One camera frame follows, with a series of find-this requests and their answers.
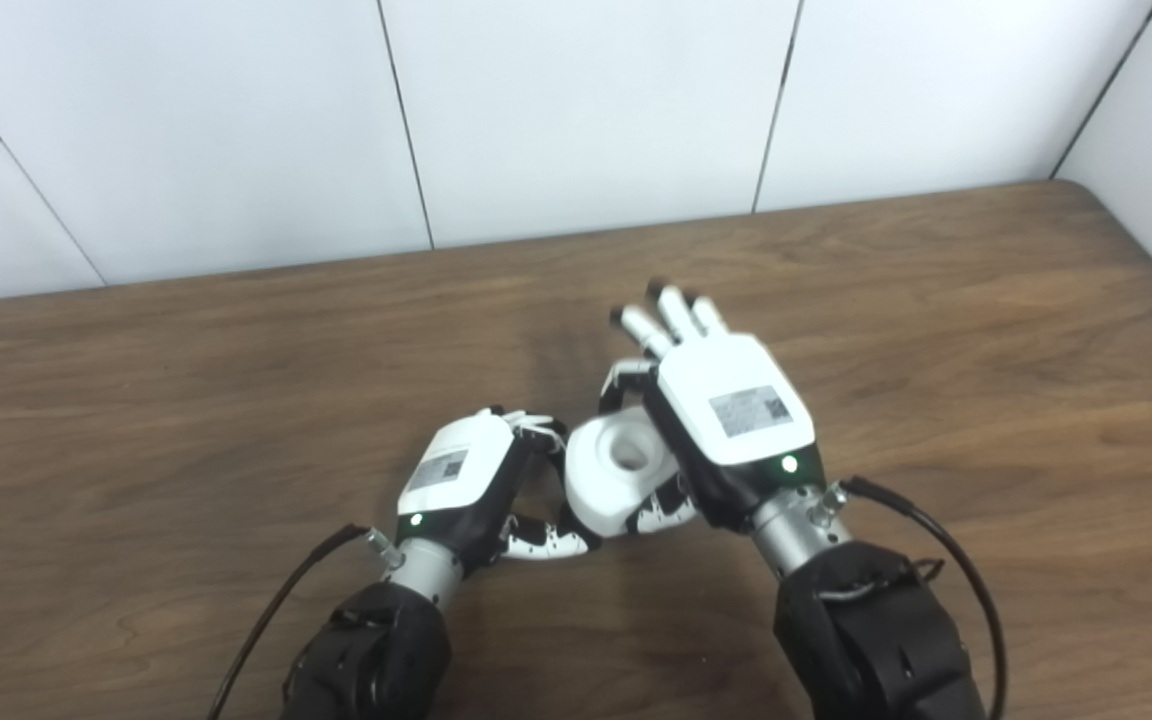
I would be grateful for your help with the round white plastic piece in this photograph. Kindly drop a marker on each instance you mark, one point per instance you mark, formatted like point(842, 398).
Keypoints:
point(601, 490)

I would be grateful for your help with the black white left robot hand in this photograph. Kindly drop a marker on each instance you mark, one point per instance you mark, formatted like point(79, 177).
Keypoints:
point(456, 465)

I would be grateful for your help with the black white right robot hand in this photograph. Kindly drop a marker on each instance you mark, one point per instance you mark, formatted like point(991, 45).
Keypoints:
point(736, 400)

